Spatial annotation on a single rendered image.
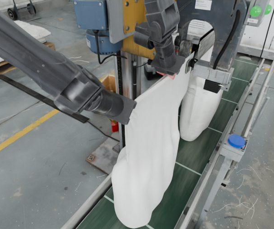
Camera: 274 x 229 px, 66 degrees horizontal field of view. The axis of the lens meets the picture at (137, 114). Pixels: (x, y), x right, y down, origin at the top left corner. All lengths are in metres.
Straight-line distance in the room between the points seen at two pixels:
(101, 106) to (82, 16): 0.42
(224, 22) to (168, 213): 0.90
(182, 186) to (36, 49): 1.09
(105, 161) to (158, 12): 1.43
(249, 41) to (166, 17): 3.17
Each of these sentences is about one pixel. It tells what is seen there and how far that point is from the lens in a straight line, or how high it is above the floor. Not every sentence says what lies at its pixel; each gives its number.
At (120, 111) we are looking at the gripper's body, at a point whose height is 1.13.
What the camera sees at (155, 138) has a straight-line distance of 0.83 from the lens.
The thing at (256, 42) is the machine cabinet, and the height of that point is 0.27.
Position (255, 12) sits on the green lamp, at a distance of 0.79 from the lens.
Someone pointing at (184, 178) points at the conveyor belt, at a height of 0.38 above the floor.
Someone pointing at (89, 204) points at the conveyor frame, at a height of 0.40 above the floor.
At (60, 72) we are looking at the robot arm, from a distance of 0.36.
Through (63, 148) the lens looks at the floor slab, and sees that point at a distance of 2.03.
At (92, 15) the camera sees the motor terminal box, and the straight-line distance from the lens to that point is 0.78.
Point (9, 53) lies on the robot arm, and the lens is 0.34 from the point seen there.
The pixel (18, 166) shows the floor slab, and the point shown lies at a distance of 2.04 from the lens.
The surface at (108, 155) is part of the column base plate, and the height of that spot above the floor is 0.02.
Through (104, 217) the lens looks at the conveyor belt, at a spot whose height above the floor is 0.38.
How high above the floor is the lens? 1.46
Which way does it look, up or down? 40 degrees down
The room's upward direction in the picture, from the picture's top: straight up
